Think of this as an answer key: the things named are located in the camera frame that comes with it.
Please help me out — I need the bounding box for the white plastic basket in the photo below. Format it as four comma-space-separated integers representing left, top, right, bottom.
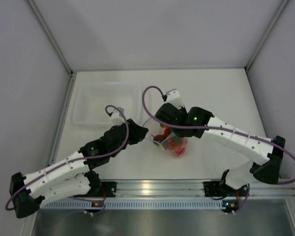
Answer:
72, 82, 142, 127

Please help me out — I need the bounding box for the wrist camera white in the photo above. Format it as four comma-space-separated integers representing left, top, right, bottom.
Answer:
163, 88, 185, 109
110, 107, 124, 125

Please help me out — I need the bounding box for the dark red fake plum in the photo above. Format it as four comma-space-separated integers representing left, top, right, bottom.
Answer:
153, 135, 165, 144

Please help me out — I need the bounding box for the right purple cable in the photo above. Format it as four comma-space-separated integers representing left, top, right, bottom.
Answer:
142, 85, 295, 185

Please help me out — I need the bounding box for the clear zip top bag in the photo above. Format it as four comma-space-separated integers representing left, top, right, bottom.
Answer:
143, 118, 188, 157

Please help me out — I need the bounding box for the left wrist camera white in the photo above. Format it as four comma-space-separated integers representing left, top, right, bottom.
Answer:
110, 107, 124, 125

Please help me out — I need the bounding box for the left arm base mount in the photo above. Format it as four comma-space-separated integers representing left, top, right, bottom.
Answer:
97, 181, 117, 198

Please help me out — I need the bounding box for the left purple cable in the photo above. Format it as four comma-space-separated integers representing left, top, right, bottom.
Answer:
5, 105, 130, 211

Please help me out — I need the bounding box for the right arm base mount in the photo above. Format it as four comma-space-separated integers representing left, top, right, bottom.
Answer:
203, 181, 224, 197

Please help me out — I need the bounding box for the white slotted cable duct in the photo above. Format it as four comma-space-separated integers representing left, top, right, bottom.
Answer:
41, 199, 238, 210

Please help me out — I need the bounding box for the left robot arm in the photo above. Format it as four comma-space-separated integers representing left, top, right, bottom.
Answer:
8, 119, 148, 219

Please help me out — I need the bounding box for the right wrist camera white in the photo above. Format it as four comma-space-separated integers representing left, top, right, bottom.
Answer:
163, 88, 185, 109

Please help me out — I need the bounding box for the aluminium rail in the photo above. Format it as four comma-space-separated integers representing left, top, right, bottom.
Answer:
103, 179, 295, 199

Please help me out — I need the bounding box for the purple cable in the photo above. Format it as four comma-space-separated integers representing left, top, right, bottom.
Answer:
142, 85, 295, 185
5, 105, 130, 211

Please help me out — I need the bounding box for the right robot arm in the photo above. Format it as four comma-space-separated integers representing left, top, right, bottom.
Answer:
155, 103, 286, 195

